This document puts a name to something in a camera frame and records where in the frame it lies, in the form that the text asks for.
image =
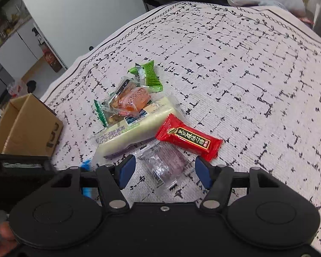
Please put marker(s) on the black shoe on floor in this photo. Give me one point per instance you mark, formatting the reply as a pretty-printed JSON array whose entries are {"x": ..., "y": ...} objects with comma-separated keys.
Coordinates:
[{"x": 31, "y": 86}]

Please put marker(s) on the white kitchen cabinet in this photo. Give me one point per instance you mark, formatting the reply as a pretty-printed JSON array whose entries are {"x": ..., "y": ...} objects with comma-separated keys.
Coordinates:
[{"x": 21, "y": 50}]

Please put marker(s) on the brown soda bottle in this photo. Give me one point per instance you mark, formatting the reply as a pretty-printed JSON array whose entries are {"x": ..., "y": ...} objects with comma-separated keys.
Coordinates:
[{"x": 51, "y": 59}]

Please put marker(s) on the white patterned bedspread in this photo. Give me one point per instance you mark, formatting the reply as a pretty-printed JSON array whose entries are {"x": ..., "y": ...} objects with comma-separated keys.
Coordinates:
[{"x": 248, "y": 75}]

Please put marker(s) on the orange snack packet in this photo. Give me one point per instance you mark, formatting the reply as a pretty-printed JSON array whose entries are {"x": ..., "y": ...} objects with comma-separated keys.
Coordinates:
[{"x": 129, "y": 98}]

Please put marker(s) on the dark green snack packet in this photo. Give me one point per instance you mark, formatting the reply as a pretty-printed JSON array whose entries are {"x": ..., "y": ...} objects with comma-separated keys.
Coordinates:
[{"x": 100, "y": 110}]

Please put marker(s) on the brown cardboard box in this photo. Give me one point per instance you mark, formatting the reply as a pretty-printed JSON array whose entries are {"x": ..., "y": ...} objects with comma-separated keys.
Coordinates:
[{"x": 29, "y": 127}]

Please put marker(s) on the purple clear snack packet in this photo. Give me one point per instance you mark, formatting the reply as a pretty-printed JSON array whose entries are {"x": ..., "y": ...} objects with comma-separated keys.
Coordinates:
[{"x": 164, "y": 161}]

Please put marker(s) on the white cake packet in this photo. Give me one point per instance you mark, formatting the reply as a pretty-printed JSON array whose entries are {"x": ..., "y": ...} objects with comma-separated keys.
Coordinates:
[{"x": 130, "y": 131}]

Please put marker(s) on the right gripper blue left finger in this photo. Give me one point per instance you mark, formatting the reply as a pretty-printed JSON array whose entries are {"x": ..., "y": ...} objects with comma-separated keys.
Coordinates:
[{"x": 125, "y": 170}]

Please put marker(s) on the red snack bar packet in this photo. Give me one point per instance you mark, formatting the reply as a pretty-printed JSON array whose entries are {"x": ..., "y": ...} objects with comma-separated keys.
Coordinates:
[{"x": 174, "y": 131}]

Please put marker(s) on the blue green snack packet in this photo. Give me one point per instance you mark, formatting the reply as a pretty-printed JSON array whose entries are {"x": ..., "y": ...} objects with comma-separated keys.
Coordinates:
[{"x": 85, "y": 182}]

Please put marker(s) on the person's left hand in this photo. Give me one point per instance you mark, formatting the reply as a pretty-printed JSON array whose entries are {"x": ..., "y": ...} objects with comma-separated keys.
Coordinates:
[{"x": 7, "y": 240}]

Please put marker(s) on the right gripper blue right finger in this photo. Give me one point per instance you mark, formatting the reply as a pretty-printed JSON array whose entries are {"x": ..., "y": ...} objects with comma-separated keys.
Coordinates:
[{"x": 205, "y": 172}]

